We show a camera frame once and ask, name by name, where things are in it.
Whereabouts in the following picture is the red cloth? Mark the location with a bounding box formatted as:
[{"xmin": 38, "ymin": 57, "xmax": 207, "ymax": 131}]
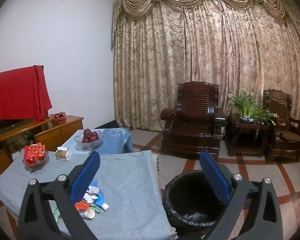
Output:
[{"xmin": 0, "ymin": 65, "xmax": 53, "ymax": 124}]

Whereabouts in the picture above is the pale blue tablecloth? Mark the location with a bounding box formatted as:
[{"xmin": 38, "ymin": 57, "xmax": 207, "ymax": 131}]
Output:
[{"xmin": 61, "ymin": 127, "xmax": 135, "ymax": 155}]

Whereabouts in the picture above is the red plastic bag on cabinet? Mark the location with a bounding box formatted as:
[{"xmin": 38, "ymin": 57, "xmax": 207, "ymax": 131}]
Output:
[{"xmin": 51, "ymin": 112, "xmax": 67, "ymax": 125}]

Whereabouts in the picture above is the potted flowering plant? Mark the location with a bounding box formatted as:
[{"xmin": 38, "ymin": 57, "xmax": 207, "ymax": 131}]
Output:
[{"xmin": 227, "ymin": 88, "xmax": 279, "ymax": 126}]

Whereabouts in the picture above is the glass fruit bowl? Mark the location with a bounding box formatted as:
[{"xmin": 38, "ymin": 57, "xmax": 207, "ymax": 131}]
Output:
[{"xmin": 74, "ymin": 130, "xmax": 105, "ymax": 150}]

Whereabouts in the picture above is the wooden television cabinet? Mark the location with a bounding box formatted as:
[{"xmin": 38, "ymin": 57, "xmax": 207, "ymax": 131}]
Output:
[{"xmin": 0, "ymin": 115, "xmax": 84, "ymax": 180}]

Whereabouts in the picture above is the glass snack dish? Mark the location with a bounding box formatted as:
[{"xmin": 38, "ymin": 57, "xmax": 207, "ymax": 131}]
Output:
[{"xmin": 22, "ymin": 149, "xmax": 49, "ymax": 168}]

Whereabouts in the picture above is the white tissue box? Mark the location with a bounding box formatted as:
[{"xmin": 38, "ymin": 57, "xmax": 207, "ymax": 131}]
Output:
[{"xmin": 55, "ymin": 148, "xmax": 72, "ymax": 160}]

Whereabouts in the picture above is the dark wooden armchair with cushion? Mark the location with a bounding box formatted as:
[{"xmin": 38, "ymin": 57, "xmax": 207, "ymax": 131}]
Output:
[{"xmin": 262, "ymin": 89, "xmax": 300, "ymax": 164}]

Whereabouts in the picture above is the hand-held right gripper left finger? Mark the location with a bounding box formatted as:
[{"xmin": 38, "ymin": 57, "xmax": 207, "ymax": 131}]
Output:
[{"xmin": 18, "ymin": 151, "xmax": 102, "ymax": 240}]

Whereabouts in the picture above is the brown seat cushion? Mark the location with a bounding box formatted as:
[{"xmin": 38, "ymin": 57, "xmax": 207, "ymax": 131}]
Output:
[{"xmin": 277, "ymin": 130, "xmax": 300, "ymax": 141}]

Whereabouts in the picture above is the dark wooden side table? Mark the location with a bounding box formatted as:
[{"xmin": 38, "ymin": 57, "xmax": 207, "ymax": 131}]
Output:
[{"xmin": 226, "ymin": 112, "xmax": 272, "ymax": 158}]

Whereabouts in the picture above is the black television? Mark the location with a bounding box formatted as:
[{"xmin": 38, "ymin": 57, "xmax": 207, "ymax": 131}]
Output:
[{"xmin": 0, "ymin": 119, "xmax": 33, "ymax": 133}]

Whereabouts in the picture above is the green rubber glove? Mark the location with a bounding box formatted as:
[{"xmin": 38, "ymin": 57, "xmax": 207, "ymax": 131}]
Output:
[{"xmin": 52, "ymin": 205, "xmax": 63, "ymax": 223}]

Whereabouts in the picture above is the black bin with black liner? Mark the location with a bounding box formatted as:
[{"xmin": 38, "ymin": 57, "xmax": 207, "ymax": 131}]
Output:
[{"xmin": 163, "ymin": 170, "xmax": 237, "ymax": 238}]

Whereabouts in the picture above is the white packaging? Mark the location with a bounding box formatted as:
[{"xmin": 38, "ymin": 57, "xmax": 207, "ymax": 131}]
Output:
[{"xmin": 86, "ymin": 186, "xmax": 100, "ymax": 198}]

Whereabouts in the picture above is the beige floral curtain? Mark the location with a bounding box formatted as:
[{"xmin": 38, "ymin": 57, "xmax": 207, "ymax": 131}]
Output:
[{"xmin": 110, "ymin": 0, "xmax": 300, "ymax": 137}]

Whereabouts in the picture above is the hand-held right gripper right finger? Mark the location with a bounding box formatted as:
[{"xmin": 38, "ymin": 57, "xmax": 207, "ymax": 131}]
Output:
[{"xmin": 199, "ymin": 151, "xmax": 283, "ymax": 240}]

